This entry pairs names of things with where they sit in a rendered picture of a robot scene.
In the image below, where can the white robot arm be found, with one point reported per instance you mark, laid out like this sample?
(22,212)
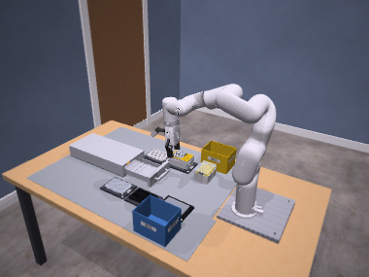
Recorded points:
(259,111)

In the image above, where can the blue open-top bin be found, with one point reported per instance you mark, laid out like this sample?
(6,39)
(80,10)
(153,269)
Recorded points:
(155,219)

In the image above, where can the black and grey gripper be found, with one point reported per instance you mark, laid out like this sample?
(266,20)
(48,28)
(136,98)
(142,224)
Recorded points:
(173,137)

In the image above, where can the yellow open-top bin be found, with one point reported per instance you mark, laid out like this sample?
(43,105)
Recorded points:
(221,155)

